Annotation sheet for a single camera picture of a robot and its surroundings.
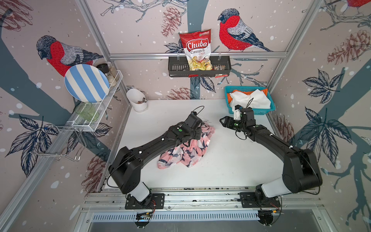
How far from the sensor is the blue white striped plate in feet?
2.24

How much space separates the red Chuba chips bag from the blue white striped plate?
501mm

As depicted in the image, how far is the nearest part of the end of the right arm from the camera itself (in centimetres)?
69

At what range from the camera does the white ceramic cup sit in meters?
1.08

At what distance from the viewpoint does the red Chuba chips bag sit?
0.80 m
